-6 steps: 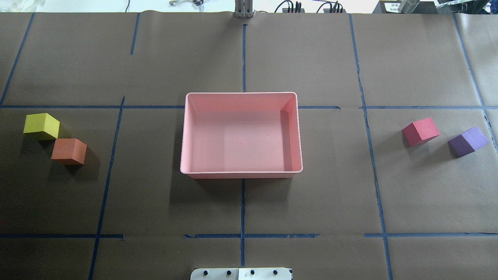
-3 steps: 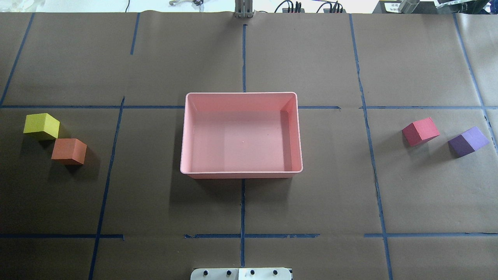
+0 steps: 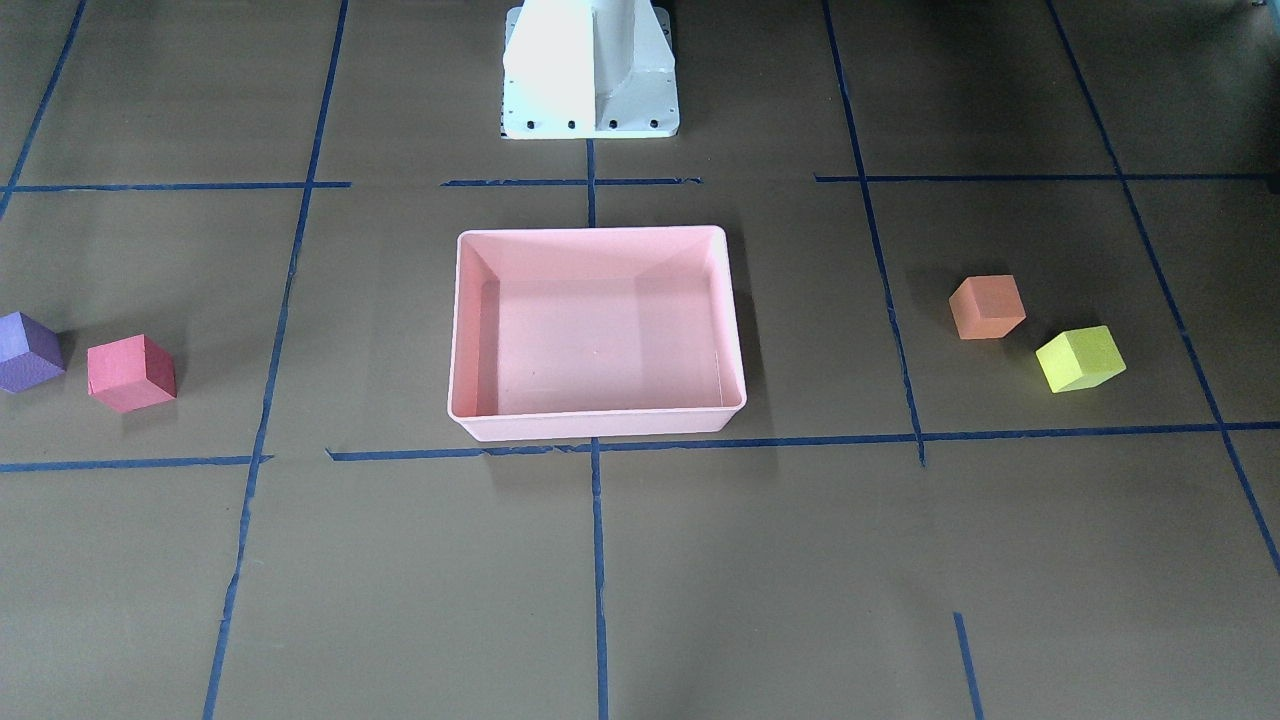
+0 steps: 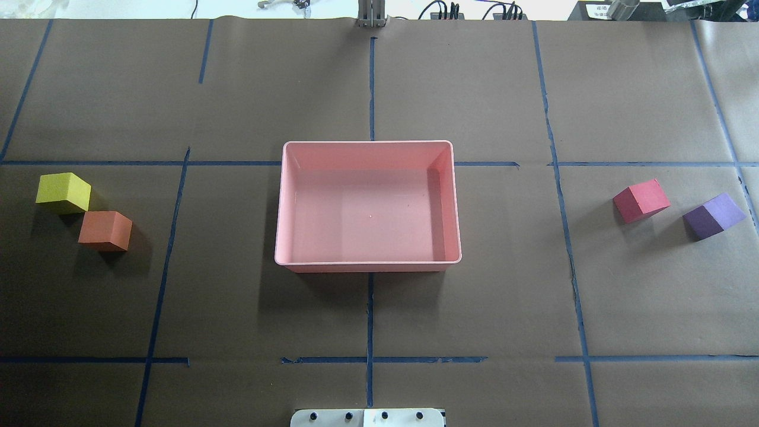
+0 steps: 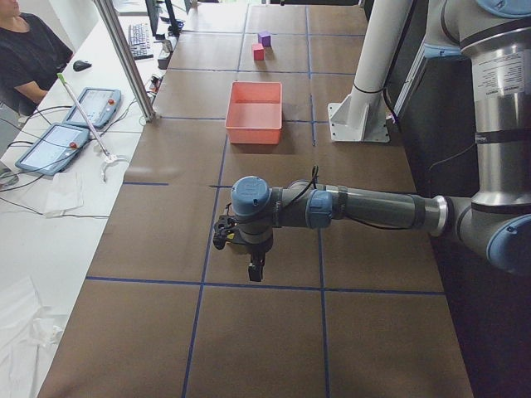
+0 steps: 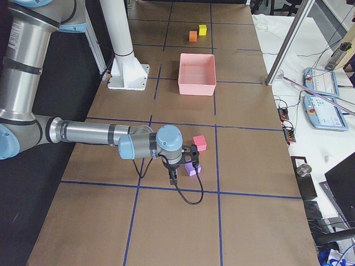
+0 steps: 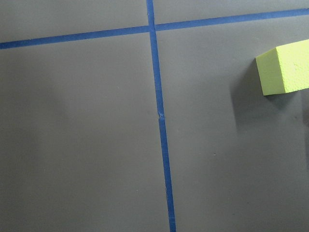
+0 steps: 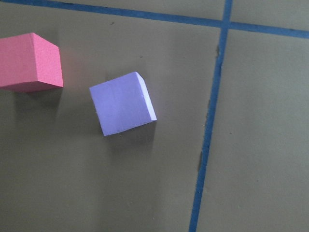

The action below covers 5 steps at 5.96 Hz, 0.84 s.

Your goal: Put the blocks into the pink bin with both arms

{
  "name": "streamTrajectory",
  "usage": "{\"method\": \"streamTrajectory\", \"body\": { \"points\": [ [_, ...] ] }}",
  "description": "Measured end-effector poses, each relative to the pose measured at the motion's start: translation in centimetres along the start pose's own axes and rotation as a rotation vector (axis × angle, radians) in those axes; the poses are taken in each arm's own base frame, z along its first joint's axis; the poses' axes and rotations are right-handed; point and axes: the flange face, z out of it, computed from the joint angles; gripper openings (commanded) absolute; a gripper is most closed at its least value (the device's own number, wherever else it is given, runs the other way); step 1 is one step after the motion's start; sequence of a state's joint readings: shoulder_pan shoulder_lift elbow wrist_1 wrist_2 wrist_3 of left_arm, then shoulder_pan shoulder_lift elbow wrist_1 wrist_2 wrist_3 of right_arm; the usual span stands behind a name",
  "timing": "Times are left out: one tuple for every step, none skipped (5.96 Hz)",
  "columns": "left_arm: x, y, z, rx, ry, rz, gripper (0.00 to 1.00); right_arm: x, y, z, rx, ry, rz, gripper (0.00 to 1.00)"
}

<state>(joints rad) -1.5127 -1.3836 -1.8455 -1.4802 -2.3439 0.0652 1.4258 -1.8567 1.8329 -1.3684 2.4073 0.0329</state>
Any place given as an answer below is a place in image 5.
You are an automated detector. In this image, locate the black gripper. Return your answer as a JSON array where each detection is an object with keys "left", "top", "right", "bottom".
[{"left": 247, "top": 241, "right": 272, "bottom": 282}]

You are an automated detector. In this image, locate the pink foam block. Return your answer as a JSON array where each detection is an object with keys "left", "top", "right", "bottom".
[{"left": 251, "top": 43, "right": 265, "bottom": 61}]

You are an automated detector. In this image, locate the purple foam block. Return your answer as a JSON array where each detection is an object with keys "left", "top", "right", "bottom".
[{"left": 257, "top": 31, "right": 271, "bottom": 47}]

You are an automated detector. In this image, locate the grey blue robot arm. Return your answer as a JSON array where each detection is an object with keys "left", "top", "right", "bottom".
[{"left": 212, "top": 1, "right": 530, "bottom": 281}]

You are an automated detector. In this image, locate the pink plastic bin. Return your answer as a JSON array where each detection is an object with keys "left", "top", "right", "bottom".
[{"left": 225, "top": 81, "right": 283, "bottom": 145}]

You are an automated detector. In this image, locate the white grabber reacher stick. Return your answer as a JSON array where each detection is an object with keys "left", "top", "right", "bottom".
[{"left": 56, "top": 73, "right": 129, "bottom": 182}]

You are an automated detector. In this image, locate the white paper sheet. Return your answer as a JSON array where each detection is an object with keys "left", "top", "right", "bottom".
[{"left": 44, "top": 172, "right": 84, "bottom": 218}]

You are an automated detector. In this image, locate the upper teach pendant tablet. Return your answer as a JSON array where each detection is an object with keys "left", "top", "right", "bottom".
[{"left": 63, "top": 87, "right": 121, "bottom": 129}]

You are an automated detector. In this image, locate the teach pendant tablet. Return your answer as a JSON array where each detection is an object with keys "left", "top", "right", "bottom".
[
  {"left": 63, "top": 87, "right": 121, "bottom": 129},
  {"left": 15, "top": 123, "right": 90, "bottom": 176}
]

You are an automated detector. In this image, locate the lower teach pendant tablet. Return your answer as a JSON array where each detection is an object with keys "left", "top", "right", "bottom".
[{"left": 15, "top": 123, "right": 90, "bottom": 176}]

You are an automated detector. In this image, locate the crumpled white cloth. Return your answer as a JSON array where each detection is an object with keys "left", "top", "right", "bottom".
[{"left": 1, "top": 277, "right": 67, "bottom": 397}]

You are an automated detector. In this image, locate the black keyboard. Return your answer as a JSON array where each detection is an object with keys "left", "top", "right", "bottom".
[{"left": 128, "top": 23, "right": 153, "bottom": 60}]

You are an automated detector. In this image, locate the black monitor stand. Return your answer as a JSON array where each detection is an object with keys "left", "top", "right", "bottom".
[{"left": 144, "top": 0, "right": 184, "bottom": 40}]

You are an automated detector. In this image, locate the black computer mouse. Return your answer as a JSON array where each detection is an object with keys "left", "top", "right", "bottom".
[{"left": 73, "top": 60, "right": 92, "bottom": 72}]

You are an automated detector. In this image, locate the person in black shirt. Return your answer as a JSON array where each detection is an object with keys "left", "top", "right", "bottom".
[{"left": 1, "top": 1, "right": 73, "bottom": 116}]

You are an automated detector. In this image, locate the white camera pole mount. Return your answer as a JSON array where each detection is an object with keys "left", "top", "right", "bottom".
[{"left": 328, "top": 0, "right": 413, "bottom": 143}]

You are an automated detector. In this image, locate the aluminium frame post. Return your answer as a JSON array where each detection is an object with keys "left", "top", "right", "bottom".
[{"left": 94, "top": 0, "right": 155, "bottom": 122}]

